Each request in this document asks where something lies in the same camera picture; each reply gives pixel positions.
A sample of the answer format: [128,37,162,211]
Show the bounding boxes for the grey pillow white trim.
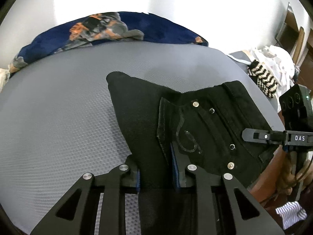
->
[227,51,253,76]

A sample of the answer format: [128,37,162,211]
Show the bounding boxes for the person's right hand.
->
[276,145,312,195]

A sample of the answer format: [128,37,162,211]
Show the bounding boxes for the white orange floral pillow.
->
[0,69,10,92]

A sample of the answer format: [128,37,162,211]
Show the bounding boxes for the navy floral blanket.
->
[8,12,209,73]

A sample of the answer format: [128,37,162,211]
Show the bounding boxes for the striped white purple cloth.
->
[275,201,307,230]

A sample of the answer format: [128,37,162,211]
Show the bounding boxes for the grey mesh mattress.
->
[1,42,284,234]

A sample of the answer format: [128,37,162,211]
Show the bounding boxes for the white patterned cloth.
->
[249,45,295,92]

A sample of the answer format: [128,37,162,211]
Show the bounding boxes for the black pants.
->
[106,72,276,234]

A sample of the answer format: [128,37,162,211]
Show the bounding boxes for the wooden furniture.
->
[275,4,312,89]

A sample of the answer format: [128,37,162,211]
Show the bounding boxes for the black cream striped knit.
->
[247,60,278,99]

